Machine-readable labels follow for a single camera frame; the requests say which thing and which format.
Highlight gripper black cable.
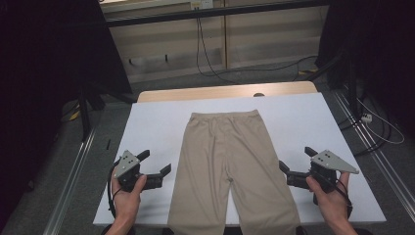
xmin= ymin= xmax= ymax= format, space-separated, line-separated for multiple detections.
xmin=321 ymin=172 xmax=354 ymax=219
xmin=106 ymin=160 xmax=122 ymax=219

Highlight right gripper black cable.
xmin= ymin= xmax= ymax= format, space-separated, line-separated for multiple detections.
xmin=321 ymin=172 xmax=354 ymax=219

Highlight person's left hand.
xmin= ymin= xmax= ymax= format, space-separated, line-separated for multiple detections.
xmin=111 ymin=175 xmax=148 ymax=223

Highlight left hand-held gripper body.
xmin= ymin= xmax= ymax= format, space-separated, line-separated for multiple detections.
xmin=113 ymin=149 xmax=164 ymax=194

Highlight black curtain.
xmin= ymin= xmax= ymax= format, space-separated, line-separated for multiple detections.
xmin=314 ymin=0 xmax=415 ymax=131
xmin=0 ymin=0 xmax=133 ymax=226

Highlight white board table cover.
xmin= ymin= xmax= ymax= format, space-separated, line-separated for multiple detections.
xmin=92 ymin=92 xmax=388 ymax=228

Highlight black metal stand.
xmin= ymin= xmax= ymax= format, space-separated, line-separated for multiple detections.
xmin=76 ymin=87 xmax=138 ymax=142
xmin=306 ymin=52 xmax=360 ymax=121

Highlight wall socket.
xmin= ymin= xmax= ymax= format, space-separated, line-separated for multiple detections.
xmin=190 ymin=0 xmax=214 ymax=10

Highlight metal floor rail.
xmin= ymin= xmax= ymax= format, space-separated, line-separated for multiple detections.
xmin=332 ymin=89 xmax=415 ymax=214
xmin=42 ymin=128 xmax=97 ymax=235

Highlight black floor cable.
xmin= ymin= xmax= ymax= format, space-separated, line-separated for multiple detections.
xmin=337 ymin=114 xmax=392 ymax=158

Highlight white floor cable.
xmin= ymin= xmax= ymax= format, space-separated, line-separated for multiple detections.
xmin=355 ymin=97 xmax=406 ymax=146

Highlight beige pants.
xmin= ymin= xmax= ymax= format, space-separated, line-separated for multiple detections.
xmin=166 ymin=109 xmax=301 ymax=235

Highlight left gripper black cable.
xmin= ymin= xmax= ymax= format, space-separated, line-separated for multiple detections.
xmin=106 ymin=160 xmax=122 ymax=219

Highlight person's right hand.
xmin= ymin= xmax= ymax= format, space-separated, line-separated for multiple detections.
xmin=305 ymin=171 xmax=353 ymax=226

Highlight black horizontal bar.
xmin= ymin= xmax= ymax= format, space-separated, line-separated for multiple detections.
xmin=104 ymin=0 xmax=331 ymax=28

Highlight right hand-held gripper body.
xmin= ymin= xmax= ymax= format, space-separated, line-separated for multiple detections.
xmin=286 ymin=149 xmax=360 ymax=207

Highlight black hanging cable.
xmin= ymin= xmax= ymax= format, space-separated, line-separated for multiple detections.
xmin=195 ymin=16 xmax=320 ymax=79
xmin=198 ymin=16 xmax=239 ymax=85

